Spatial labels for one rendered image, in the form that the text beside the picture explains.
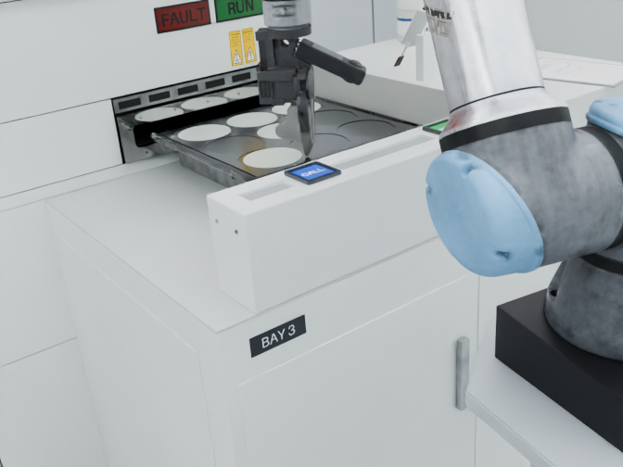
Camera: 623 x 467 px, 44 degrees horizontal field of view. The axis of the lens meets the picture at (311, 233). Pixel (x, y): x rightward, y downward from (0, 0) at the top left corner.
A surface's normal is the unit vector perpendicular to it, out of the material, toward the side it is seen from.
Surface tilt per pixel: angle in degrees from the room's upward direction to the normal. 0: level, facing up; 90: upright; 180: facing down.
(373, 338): 90
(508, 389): 0
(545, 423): 0
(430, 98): 90
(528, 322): 4
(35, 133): 90
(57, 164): 90
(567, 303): 72
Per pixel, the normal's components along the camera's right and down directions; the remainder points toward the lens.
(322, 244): 0.60, 0.29
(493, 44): -0.11, 0.00
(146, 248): -0.07, -0.90
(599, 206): 0.33, 0.16
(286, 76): -0.13, 0.43
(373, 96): -0.80, 0.30
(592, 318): -0.68, 0.08
